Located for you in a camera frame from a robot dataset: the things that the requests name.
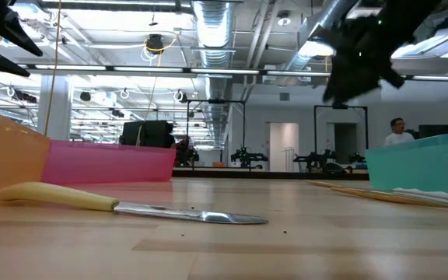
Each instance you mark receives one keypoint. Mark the white door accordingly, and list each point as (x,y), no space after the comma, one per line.
(284,140)

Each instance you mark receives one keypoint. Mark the gold cutlery piece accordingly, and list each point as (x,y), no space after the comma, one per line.
(383,196)
(325,183)

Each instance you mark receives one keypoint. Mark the dark wall monitor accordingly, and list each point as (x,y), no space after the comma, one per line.
(438,131)

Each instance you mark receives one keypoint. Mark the black aluminium table frame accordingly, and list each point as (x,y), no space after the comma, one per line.
(247,175)

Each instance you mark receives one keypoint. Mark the black station frame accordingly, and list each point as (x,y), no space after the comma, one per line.
(348,107)
(216,101)

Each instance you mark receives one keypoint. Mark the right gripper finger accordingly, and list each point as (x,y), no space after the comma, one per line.
(338,79)
(364,75)

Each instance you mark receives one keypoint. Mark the person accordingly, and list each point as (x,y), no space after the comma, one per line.
(169,136)
(397,138)

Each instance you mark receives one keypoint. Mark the teal translucent plastic bin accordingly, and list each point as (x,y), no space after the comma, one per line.
(422,167)

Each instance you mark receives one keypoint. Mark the overhead led light bar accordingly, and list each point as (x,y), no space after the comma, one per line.
(224,71)

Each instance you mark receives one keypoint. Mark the white column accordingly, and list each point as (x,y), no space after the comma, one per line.
(54,109)

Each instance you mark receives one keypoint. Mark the silver ceiling duct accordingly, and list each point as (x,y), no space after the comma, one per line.
(213,39)

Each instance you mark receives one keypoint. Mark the black computer monitor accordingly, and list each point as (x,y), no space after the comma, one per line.
(142,134)

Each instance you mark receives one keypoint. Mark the red translucent plastic bin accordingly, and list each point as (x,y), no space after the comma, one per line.
(107,163)

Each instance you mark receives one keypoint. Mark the black overhead camera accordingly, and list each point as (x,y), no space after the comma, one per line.
(155,42)

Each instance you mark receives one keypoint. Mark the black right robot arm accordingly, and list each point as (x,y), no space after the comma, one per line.
(410,17)

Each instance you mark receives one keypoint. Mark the black background robot arms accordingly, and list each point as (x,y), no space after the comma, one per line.
(313,159)
(247,157)

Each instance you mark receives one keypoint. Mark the grey wall vent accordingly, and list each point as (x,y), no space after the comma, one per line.
(284,96)

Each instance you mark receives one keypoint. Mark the dark red background robot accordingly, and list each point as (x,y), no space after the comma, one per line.
(185,153)

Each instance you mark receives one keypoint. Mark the orange translucent plastic bin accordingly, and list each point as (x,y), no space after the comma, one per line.
(6,155)

